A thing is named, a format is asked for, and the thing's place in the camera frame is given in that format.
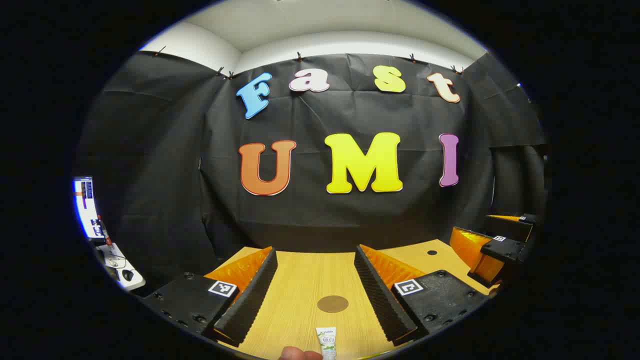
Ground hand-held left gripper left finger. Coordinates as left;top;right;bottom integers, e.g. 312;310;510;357
142;246;279;347

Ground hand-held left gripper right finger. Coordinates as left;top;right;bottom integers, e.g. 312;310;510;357
354;244;490;347

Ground round brown coaster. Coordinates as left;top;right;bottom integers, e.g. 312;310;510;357
317;295;350;314

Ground white toothpaste tube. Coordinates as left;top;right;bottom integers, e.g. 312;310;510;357
315;327;337;360

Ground wooden desktop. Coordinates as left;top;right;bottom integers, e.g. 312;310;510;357
205;239;501;360

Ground white side desk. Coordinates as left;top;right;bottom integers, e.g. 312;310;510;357
95;242;146;292

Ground black backdrop cloth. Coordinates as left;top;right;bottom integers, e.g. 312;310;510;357
75;50;551;297

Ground computer monitor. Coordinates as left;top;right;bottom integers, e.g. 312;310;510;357
73;176;104;240

